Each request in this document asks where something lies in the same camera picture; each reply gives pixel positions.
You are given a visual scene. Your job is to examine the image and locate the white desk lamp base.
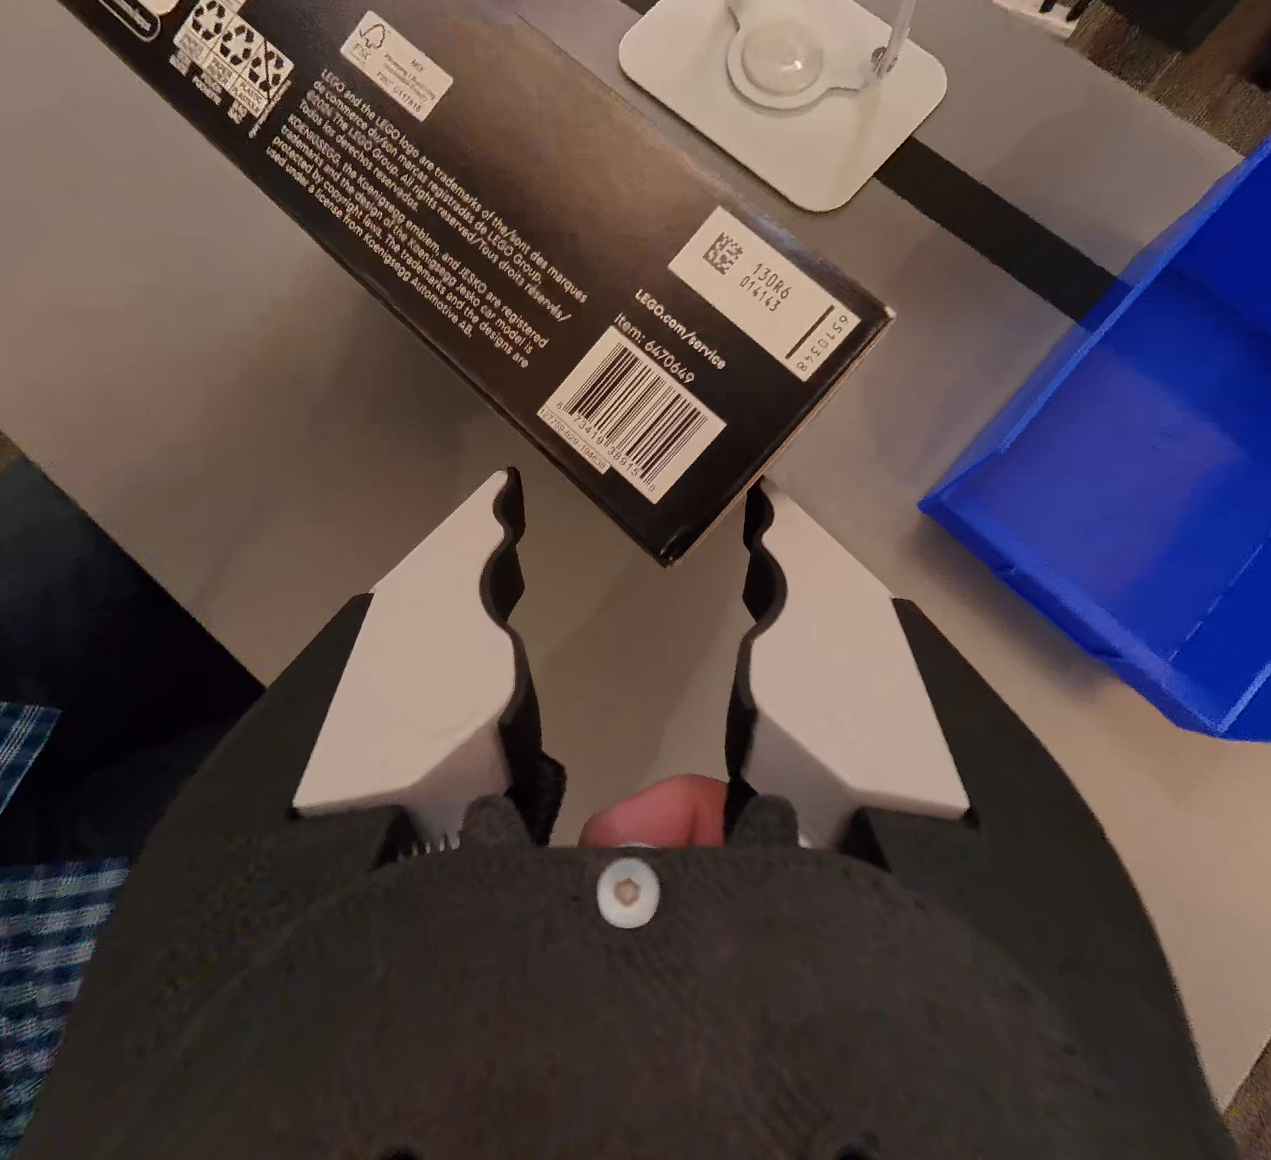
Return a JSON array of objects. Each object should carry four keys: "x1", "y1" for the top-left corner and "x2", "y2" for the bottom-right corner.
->
[{"x1": 618, "y1": 0, "x2": 1016, "y2": 214}]

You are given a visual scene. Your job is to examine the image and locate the dark cloth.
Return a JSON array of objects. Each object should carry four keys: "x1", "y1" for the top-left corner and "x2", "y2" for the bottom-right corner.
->
[{"x1": 0, "y1": 457, "x2": 268, "y2": 868}]

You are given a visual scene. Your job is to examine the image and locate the blue plastic bin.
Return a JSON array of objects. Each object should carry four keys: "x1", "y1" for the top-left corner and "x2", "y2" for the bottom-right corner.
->
[{"x1": 919, "y1": 137, "x2": 1271, "y2": 742}]

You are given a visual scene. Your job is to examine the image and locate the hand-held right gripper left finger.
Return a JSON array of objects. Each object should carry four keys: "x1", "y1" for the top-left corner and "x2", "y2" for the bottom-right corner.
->
[{"x1": 291, "y1": 467, "x2": 547, "y2": 847}]

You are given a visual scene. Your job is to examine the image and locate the person's right hand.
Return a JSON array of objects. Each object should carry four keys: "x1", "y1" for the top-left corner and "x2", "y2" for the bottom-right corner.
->
[{"x1": 579, "y1": 775, "x2": 729, "y2": 849}]

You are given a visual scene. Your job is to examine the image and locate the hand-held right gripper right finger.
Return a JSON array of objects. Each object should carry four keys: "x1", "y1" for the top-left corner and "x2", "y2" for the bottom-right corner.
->
[{"x1": 724, "y1": 478, "x2": 972, "y2": 851}]

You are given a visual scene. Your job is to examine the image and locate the black lego set box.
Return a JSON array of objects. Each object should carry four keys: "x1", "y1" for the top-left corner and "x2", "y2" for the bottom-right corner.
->
[{"x1": 0, "y1": 0, "x2": 897, "y2": 566}]

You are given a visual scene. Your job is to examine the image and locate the plaid shirt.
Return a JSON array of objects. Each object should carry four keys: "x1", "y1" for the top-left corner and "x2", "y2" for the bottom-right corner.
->
[{"x1": 0, "y1": 698, "x2": 132, "y2": 1126}]

